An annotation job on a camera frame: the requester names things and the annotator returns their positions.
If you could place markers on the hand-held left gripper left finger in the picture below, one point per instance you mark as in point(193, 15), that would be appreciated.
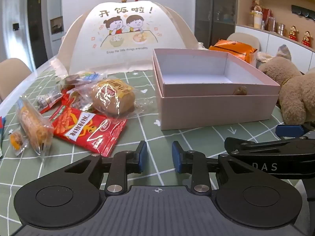
point(142, 157)

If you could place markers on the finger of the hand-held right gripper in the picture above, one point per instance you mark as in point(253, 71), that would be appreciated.
point(258, 147)
point(289, 130)

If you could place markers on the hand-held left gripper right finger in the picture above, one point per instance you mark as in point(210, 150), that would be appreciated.
point(176, 157)

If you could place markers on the pink cardboard box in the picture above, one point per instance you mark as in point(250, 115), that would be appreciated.
point(209, 108)

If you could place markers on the brown teddy bear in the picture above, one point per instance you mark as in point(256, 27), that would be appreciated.
point(295, 91)

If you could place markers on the red snack packet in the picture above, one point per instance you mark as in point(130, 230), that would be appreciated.
point(91, 130)

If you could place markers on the clear bread packet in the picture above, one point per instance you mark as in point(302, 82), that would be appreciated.
point(113, 95)

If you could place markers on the red packet with clear window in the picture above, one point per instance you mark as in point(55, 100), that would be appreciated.
point(73, 100)

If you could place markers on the clear packet with blue print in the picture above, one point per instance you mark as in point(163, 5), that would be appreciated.
point(86, 77)

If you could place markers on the orange snack bag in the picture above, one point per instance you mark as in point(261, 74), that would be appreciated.
point(233, 48)

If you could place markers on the beige chair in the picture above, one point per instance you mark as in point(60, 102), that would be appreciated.
point(243, 39)
point(12, 76)

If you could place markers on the yellow cup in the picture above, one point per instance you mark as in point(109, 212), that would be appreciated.
point(258, 21)

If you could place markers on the long clear cake packet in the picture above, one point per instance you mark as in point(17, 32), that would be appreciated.
point(32, 123)

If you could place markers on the red gift bag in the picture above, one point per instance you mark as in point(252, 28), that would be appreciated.
point(266, 16)

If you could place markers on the black hook strip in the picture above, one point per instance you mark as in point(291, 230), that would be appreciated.
point(302, 11)

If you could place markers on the small orange candy packet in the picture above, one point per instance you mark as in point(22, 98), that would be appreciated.
point(16, 141)

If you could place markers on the white printed food cover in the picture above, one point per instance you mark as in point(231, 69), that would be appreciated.
point(128, 29)

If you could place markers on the dark glass cabinet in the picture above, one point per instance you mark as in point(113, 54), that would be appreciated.
point(214, 9)

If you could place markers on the dark door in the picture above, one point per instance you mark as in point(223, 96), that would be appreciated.
point(37, 29)

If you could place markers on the wall switch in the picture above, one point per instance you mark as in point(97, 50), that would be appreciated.
point(15, 26)

